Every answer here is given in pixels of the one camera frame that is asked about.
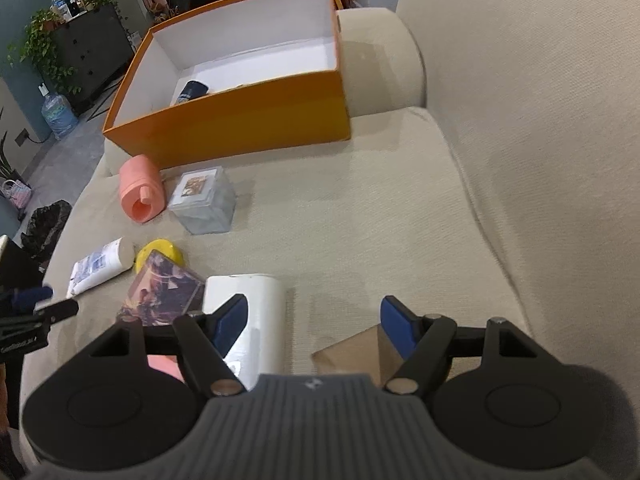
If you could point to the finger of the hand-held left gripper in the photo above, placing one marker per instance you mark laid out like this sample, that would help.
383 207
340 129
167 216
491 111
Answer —
57 310
32 296

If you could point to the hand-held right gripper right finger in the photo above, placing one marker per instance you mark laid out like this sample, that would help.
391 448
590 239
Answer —
400 330

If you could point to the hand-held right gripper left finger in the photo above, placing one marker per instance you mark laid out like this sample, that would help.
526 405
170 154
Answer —
231 324

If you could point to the white rectangular case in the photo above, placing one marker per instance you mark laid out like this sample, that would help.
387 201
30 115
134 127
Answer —
262 310

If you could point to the white tube blue print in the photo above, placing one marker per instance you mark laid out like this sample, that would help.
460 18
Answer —
100 265

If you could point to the illustrated card box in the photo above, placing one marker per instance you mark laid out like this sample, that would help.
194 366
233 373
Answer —
160 292

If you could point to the pink box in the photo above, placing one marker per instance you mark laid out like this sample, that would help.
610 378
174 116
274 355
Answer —
162 366

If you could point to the pink tube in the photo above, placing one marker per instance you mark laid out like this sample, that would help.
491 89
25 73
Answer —
142 187

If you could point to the orange cardboard box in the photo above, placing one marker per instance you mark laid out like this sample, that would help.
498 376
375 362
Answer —
250 120

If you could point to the dark blue bottle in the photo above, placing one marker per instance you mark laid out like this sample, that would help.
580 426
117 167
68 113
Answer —
194 91

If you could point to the brown cardboard box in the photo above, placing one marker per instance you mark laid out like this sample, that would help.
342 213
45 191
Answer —
360 355

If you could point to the black plastic bag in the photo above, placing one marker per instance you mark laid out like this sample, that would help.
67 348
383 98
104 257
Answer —
45 230

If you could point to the yellow round object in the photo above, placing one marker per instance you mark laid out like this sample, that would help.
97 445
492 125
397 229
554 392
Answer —
162 250

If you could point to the woven pastel basket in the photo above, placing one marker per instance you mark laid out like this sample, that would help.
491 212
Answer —
15 194

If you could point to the beige sofa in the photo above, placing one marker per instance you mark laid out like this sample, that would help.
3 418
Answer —
350 220

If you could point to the clear plastic card box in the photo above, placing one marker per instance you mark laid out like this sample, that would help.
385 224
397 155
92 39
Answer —
202 202

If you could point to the blue water jug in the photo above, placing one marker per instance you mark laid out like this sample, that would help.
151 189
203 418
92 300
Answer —
59 116

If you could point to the trailing ivy plant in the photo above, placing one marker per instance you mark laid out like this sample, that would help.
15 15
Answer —
42 50

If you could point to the dark grey cabinet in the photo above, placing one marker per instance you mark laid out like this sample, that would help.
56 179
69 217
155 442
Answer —
92 55

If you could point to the wall socket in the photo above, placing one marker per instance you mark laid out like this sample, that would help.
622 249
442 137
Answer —
22 137

